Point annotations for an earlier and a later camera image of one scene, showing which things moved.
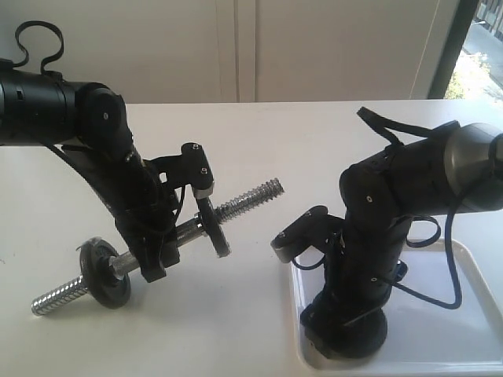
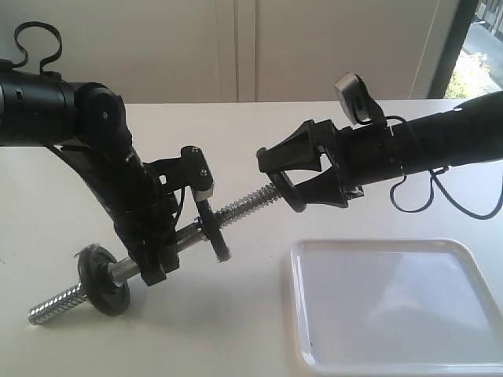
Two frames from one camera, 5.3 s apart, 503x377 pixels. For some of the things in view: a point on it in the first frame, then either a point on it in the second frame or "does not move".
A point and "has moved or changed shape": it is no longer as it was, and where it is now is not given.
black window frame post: [465, 12] does not move
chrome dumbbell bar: [129, 259] has moved or changed shape
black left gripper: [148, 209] does not move
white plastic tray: [422, 340] does not move
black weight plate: [357, 338] → [288, 191]
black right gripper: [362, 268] → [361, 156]
